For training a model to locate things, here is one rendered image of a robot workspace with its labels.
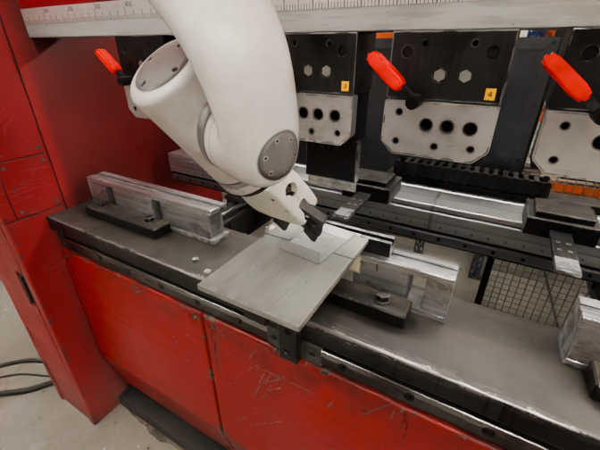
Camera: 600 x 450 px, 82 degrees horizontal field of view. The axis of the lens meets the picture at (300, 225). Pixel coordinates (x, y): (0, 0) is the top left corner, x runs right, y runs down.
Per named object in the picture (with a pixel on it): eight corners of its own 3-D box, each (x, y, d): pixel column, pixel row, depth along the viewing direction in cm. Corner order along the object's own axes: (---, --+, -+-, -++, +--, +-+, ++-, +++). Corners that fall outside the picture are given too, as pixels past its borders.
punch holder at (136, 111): (129, 116, 80) (112, 36, 73) (160, 111, 87) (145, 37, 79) (175, 122, 74) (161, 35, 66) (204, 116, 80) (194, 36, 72)
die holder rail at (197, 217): (94, 204, 108) (86, 176, 104) (112, 198, 113) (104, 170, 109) (214, 245, 86) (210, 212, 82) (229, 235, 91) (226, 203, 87)
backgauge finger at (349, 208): (313, 218, 75) (314, 197, 73) (357, 182, 95) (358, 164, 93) (365, 231, 70) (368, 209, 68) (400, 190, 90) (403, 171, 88)
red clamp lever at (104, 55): (93, 46, 71) (123, 80, 71) (111, 46, 74) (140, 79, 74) (91, 54, 72) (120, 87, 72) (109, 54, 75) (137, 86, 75)
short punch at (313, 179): (305, 184, 67) (305, 136, 63) (310, 181, 69) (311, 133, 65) (353, 194, 63) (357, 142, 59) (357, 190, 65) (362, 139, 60)
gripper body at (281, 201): (295, 147, 41) (325, 195, 50) (235, 136, 46) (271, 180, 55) (264, 200, 39) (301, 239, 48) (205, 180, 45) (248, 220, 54)
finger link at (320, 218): (329, 209, 45) (328, 222, 50) (277, 186, 46) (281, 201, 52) (324, 217, 45) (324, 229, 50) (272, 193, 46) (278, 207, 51)
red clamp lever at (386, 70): (370, 47, 45) (421, 103, 44) (380, 47, 48) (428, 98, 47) (362, 59, 46) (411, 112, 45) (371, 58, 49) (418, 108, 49)
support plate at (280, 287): (197, 289, 53) (196, 284, 52) (287, 221, 73) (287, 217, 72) (299, 332, 45) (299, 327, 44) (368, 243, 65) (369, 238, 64)
